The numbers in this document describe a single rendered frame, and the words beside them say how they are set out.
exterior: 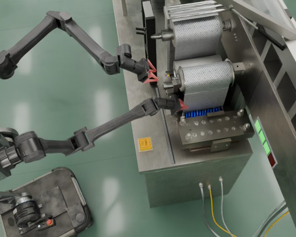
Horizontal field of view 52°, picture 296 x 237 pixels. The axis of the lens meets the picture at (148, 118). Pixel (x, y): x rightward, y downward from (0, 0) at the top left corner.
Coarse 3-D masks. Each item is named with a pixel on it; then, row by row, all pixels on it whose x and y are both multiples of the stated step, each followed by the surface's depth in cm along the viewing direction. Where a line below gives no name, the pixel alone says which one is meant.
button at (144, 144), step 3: (141, 138) 177; (144, 138) 177; (147, 138) 177; (141, 141) 176; (144, 141) 176; (147, 141) 176; (150, 141) 176; (141, 144) 175; (144, 144) 175; (147, 144) 175; (150, 144) 175; (141, 147) 174; (144, 147) 174; (147, 147) 174; (150, 147) 174; (141, 150) 176
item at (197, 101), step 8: (224, 88) 158; (184, 96) 158; (192, 96) 160; (200, 96) 161; (208, 96) 162; (216, 96) 164; (224, 96) 165; (192, 104) 167; (200, 104) 168; (208, 104) 169; (216, 104) 171; (184, 112) 173
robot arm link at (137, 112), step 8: (144, 104) 154; (152, 104) 154; (128, 112) 153; (136, 112) 153; (144, 112) 153; (112, 120) 152; (120, 120) 152; (128, 120) 152; (80, 128) 152; (96, 128) 151; (104, 128) 151; (112, 128) 152; (88, 136) 150; (96, 136) 151
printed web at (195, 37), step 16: (208, 16) 157; (176, 32) 155; (192, 32) 156; (208, 32) 157; (176, 48) 162; (192, 48) 164; (208, 48) 166; (208, 64) 154; (224, 64) 153; (192, 80) 151; (208, 80) 152; (224, 80) 153
